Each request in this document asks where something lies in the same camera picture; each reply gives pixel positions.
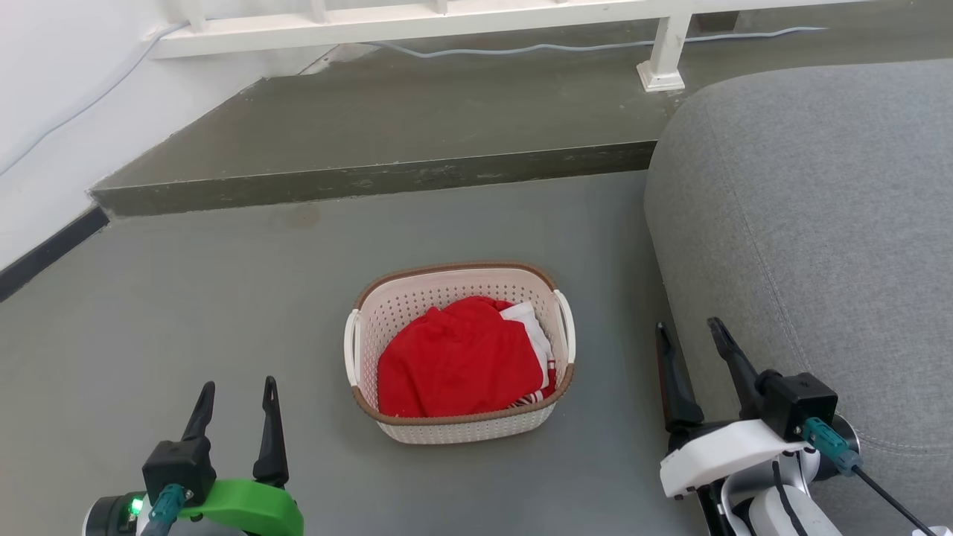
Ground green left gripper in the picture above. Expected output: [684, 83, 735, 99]
[179, 376, 305, 536]

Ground light blue floor cable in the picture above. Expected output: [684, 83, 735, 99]
[365, 27, 827, 59]

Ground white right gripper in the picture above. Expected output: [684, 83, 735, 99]
[655, 317, 812, 498]

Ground left camera cable teal plug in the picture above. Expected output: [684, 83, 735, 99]
[140, 484, 185, 536]

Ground white wooden railing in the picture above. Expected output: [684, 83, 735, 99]
[149, 0, 872, 93]

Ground cream perforated laundry basket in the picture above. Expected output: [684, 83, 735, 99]
[343, 261, 577, 445]

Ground thin white wall cable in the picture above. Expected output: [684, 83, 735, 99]
[0, 22, 187, 176]

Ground black wall baseboard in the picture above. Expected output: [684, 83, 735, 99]
[0, 206, 111, 302]

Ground white garment red stripes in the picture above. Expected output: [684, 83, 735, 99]
[500, 301, 558, 406]

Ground grey fabric sofa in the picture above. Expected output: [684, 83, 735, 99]
[644, 60, 953, 536]

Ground camera cable teal plug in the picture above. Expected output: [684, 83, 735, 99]
[803, 417, 940, 536]
[140, 484, 185, 536]

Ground right camera cable teal plug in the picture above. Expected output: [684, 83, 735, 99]
[803, 417, 940, 536]

